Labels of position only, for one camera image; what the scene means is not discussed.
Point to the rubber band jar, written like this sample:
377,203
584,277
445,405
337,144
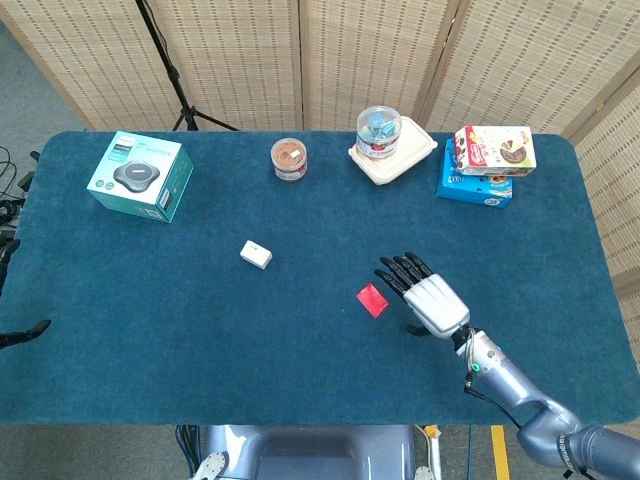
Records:
289,157

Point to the blue cookie box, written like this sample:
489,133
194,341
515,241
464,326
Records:
470,192

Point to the clear binder clip jar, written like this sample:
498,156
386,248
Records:
378,132

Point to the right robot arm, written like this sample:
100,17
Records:
530,395

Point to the small red square object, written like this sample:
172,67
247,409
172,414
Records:
372,300

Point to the black tripod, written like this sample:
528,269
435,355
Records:
172,75

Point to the grey robot torso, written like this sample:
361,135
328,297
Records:
310,452

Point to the beige lunch container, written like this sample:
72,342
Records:
405,160

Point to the blue table cloth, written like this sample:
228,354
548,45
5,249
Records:
250,340

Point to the red white cookie box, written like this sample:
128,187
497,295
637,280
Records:
495,150

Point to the green speaker box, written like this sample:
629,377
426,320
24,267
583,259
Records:
135,175

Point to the small white box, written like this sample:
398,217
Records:
255,254

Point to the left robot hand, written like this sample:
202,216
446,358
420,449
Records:
25,334

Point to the white power strip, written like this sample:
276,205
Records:
431,447

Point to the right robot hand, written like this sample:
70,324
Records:
437,302

